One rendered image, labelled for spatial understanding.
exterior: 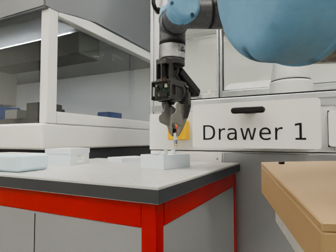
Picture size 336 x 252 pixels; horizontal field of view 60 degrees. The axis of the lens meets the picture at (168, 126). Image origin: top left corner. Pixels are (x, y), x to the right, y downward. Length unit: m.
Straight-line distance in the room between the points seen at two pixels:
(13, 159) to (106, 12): 1.02
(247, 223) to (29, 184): 0.71
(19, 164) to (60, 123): 0.52
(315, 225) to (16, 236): 0.67
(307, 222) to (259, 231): 0.87
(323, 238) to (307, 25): 0.13
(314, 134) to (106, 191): 0.44
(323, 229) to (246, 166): 0.87
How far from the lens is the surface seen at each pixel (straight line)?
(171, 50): 0.82
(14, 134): 1.34
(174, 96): 0.78
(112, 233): 0.58
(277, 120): 0.69
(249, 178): 1.05
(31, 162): 0.81
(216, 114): 0.72
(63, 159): 0.94
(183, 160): 0.84
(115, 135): 1.55
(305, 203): 0.23
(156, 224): 0.52
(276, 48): 0.23
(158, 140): 1.17
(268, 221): 1.07
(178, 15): 0.73
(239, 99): 1.06
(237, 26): 0.26
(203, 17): 0.77
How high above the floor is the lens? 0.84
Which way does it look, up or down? 3 degrees up
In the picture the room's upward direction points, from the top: straight up
